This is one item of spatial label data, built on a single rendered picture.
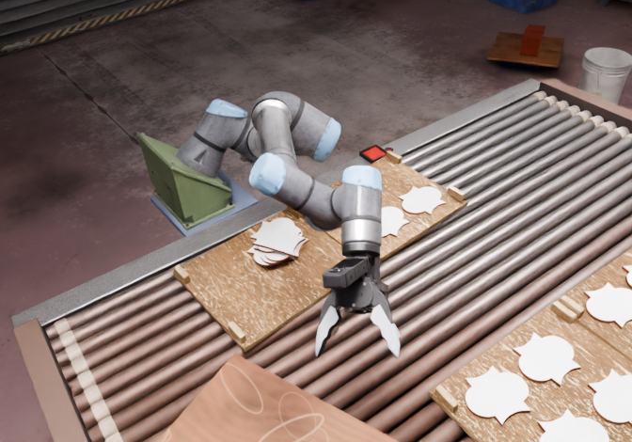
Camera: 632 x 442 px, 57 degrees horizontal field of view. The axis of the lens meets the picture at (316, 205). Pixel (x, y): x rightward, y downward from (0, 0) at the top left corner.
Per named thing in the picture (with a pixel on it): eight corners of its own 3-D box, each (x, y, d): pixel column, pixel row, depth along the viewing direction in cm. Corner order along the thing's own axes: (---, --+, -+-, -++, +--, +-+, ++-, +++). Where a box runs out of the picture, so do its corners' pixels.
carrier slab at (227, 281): (173, 276, 161) (172, 271, 160) (289, 210, 180) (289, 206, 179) (244, 353, 139) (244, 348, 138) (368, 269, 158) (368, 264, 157)
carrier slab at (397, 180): (292, 210, 180) (292, 205, 179) (387, 158, 199) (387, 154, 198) (369, 269, 158) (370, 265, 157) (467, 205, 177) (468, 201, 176)
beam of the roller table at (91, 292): (18, 331, 157) (9, 316, 153) (528, 90, 243) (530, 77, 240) (25, 352, 151) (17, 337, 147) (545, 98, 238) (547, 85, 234)
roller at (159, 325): (65, 374, 142) (58, 362, 139) (568, 113, 224) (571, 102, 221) (71, 388, 139) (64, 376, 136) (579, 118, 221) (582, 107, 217)
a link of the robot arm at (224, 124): (193, 126, 188) (213, 90, 187) (229, 147, 194) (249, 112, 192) (196, 134, 178) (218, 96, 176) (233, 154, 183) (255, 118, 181)
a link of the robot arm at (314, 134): (239, 118, 193) (306, 93, 144) (276, 139, 199) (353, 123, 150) (224, 149, 191) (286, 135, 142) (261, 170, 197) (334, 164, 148)
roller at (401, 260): (91, 435, 129) (84, 424, 126) (615, 134, 211) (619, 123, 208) (98, 452, 126) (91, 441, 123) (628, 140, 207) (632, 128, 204)
